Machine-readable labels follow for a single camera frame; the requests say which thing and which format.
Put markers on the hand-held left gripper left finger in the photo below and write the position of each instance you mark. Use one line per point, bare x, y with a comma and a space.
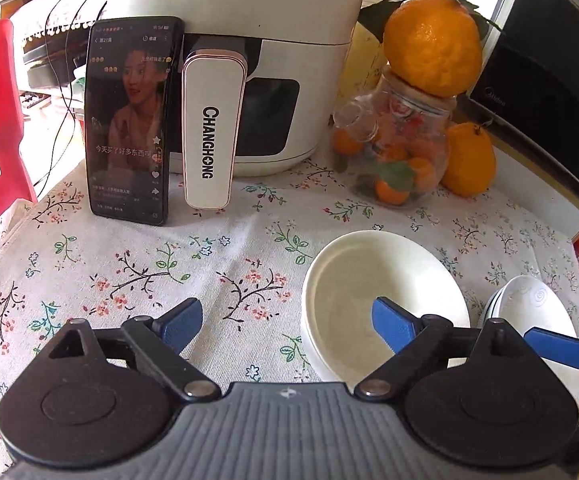
182, 321

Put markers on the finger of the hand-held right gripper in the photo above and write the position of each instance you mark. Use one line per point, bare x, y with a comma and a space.
559, 349

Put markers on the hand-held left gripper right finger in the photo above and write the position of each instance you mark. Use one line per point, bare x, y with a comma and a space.
392, 321

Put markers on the cream bowl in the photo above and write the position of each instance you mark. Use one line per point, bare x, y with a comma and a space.
349, 290

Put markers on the white swirl-pattern plate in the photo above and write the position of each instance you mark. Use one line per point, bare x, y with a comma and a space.
524, 305

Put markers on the floral tablecloth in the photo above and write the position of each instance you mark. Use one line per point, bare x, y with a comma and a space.
119, 260

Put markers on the pile of small kumquats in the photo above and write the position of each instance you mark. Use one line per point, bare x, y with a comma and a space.
394, 187

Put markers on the orange without leaves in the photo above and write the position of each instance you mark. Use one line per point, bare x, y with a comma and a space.
469, 160

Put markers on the clear glass jar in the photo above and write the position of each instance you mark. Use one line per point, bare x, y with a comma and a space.
419, 120

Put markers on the black smartphone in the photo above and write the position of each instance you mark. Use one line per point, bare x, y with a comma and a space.
129, 120

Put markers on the pale yellow container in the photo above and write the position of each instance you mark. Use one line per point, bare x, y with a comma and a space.
364, 50

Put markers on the large orange with leaves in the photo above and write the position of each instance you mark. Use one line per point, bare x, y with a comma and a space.
432, 45

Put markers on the black microwave oven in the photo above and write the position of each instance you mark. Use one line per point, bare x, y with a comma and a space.
544, 70

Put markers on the white air fryer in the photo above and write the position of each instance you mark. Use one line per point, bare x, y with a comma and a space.
269, 0

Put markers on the white lace cloth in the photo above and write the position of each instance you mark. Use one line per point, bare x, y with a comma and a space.
44, 15

